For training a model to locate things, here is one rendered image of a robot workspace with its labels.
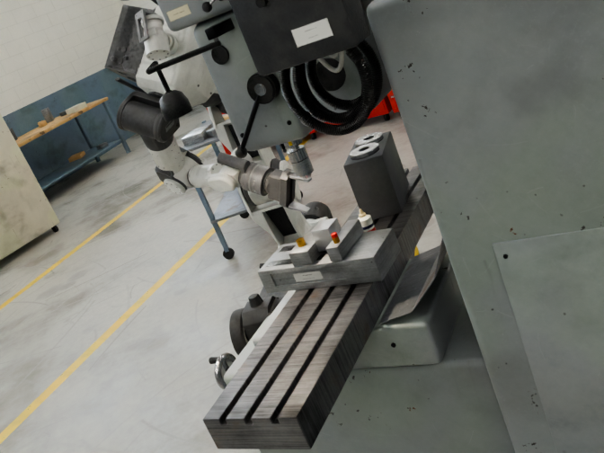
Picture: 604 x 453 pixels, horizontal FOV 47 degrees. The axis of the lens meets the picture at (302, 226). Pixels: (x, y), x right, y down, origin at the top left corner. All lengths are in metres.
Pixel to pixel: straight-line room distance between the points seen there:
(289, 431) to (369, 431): 0.57
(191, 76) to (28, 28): 9.70
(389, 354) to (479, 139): 0.63
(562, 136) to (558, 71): 0.12
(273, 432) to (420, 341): 0.45
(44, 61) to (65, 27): 0.82
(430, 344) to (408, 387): 0.17
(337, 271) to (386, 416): 0.40
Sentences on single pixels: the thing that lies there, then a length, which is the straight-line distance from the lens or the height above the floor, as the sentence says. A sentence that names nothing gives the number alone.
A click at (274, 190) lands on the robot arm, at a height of 1.11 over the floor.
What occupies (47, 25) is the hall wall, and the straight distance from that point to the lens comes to 12.00.
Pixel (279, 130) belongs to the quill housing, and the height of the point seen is 1.35.
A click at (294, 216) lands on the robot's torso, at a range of 2.51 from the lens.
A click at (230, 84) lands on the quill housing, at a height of 1.48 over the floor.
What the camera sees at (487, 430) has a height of 0.51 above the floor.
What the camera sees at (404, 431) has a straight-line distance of 1.91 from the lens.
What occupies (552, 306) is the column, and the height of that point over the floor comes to 0.89.
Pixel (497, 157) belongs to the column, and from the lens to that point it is 1.35.
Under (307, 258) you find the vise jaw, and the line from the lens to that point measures 1.77.
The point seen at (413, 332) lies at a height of 0.82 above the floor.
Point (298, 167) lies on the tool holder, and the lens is 1.73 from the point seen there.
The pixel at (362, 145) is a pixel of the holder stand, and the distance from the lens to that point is 2.13.
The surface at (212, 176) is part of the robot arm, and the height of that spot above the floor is 1.19.
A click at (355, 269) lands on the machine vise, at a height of 0.96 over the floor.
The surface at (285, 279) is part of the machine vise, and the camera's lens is 1.84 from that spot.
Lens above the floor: 1.68
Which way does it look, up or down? 20 degrees down
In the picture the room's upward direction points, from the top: 23 degrees counter-clockwise
